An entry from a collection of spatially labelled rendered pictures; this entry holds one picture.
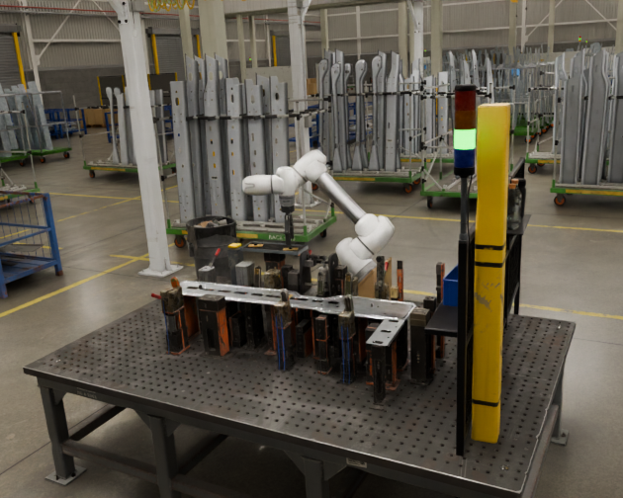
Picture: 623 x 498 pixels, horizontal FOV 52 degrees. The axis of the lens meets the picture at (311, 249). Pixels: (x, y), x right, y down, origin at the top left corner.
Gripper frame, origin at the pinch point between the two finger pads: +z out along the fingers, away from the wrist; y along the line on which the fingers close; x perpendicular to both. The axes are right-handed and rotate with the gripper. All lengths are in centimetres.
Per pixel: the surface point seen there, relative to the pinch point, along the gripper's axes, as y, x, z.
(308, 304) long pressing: 45, 13, 21
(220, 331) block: 45, -33, 36
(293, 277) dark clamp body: 18.8, 3.1, 15.7
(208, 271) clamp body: 5, -48, 16
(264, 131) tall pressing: -419, -81, -17
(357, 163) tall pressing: -756, 19, 79
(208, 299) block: 43, -38, 19
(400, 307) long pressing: 51, 59, 21
